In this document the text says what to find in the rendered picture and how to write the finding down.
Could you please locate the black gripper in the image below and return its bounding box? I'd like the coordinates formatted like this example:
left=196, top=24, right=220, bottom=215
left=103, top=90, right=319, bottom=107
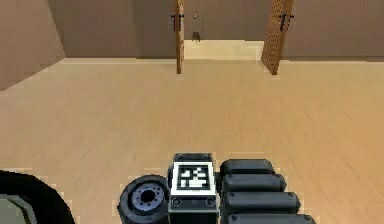
left=117, top=174, right=171, bottom=224

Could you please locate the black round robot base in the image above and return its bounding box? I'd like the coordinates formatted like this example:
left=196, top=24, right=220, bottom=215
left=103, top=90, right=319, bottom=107
left=0, top=170, right=76, bottom=224

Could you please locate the brown wooden room door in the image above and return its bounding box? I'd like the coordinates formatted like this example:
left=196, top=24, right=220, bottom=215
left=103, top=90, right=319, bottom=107
left=174, top=0, right=185, bottom=75
left=261, top=0, right=295, bottom=76

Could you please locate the black door handle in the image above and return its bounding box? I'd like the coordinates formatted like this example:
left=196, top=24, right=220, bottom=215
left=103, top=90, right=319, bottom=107
left=170, top=12, right=185, bottom=33
left=279, top=13, right=295, bottom=33

